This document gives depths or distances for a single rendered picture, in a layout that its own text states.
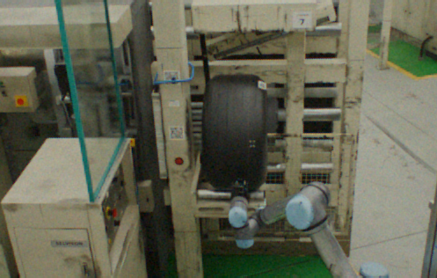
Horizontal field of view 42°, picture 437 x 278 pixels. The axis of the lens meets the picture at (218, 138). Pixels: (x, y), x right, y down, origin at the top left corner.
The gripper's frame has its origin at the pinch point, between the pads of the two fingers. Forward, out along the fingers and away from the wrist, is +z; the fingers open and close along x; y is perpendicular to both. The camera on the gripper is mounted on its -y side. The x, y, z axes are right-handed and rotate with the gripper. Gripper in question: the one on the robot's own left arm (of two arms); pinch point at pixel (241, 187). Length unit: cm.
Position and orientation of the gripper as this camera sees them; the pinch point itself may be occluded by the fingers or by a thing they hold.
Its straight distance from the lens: 275.3
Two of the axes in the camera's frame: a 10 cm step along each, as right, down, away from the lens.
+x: -10.0, 0.0, 0.9
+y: -0.3, -9.4, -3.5
